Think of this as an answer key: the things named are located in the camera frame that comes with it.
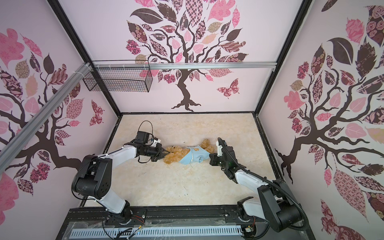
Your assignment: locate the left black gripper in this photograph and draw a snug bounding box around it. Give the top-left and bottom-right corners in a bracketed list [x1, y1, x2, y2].
[140, 142, 170, 162]

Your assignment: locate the brown teddy bear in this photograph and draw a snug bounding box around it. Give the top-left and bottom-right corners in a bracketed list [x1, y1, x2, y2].
[163, 139, 216, 165]

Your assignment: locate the light blue bear shirt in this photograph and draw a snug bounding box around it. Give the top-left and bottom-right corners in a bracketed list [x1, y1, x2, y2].
[179, 146, 210, 165]

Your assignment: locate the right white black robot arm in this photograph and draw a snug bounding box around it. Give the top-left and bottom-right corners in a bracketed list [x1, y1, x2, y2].
[210, 138, 310, 233]

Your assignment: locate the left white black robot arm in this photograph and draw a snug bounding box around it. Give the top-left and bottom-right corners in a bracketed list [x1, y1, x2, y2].
[71, 131, 169, 218]

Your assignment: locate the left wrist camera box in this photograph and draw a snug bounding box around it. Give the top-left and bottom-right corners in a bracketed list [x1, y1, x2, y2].
[151, 139, 161, 147]

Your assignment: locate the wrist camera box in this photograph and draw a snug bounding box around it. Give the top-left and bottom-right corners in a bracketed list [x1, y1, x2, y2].
[151, 139, 161, 147]
[216, 142, 223, 157]

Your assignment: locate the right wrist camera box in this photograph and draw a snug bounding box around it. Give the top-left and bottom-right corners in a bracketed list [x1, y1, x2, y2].
[216, 142, 223, 157]

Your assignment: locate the thin black camera cable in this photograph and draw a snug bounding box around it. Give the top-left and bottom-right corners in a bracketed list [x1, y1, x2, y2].
[137, 120, 154, 142]

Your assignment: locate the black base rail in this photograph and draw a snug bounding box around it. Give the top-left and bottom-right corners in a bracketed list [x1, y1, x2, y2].
[65, 205, 265, 226]

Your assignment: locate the white slotted cable duct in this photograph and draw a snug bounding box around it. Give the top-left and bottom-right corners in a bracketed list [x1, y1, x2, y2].
[68, 226, 244, 240]

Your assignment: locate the black wire basket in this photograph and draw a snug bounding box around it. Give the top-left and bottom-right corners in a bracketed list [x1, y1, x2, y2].
[83, 60, 153, 93]

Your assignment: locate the horizontal aluminium rail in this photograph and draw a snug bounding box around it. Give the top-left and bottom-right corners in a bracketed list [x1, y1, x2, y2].
[94, 62, 277, 70]

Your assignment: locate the black corrugated cable hose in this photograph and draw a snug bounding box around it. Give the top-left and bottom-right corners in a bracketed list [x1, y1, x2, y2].
[218, 137, 310, 232]

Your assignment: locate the diagonal aluminium rail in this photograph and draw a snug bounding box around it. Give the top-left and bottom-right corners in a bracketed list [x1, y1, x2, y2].
[1, 63, 91, 173]

